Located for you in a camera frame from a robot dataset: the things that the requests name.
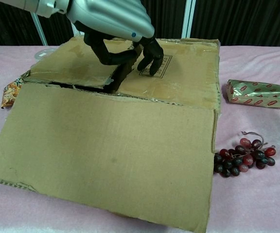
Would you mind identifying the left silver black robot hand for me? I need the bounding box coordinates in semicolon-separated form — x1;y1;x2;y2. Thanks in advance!
66;0;165;76

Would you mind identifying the large brown cardboard box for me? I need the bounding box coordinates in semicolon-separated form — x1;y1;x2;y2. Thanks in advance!
0;36;222;233

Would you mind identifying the clear plastic jar with lid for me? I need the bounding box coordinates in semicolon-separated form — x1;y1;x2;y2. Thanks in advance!
35;48;56;60

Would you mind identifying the green snack bag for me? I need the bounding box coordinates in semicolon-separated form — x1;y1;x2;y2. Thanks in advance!
0;77;24;109

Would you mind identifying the green red foil package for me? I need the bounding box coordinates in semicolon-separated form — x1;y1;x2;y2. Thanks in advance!
226;79;280;109

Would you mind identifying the dark red grape bunch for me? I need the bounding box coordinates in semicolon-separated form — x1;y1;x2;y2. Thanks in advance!
214;131;277;178

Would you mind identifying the pink tablecloth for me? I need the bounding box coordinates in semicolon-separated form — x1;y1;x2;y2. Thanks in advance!
0;45;280;233

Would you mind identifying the slanted white frame post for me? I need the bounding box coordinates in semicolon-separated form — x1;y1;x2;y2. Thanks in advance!
32;9;49;46

